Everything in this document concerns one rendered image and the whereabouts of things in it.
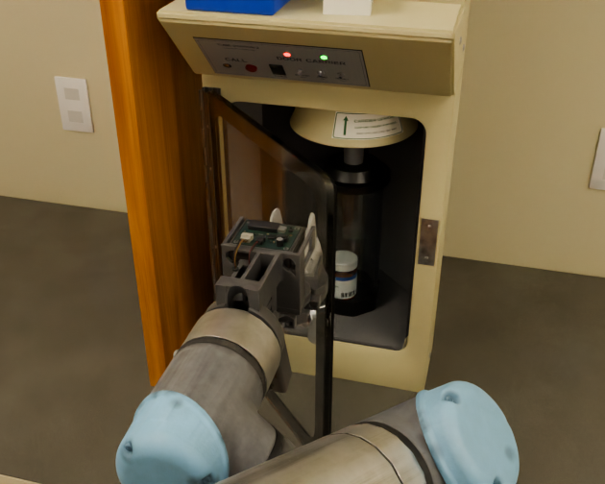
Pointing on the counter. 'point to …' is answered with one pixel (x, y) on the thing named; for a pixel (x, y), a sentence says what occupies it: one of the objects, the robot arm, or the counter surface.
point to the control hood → (340, 38)
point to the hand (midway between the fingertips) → (302, 242)
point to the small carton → (348, 7)
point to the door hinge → (206, 165)
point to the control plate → (262, 53)
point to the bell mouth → (350, 128)
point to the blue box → (237, 6)
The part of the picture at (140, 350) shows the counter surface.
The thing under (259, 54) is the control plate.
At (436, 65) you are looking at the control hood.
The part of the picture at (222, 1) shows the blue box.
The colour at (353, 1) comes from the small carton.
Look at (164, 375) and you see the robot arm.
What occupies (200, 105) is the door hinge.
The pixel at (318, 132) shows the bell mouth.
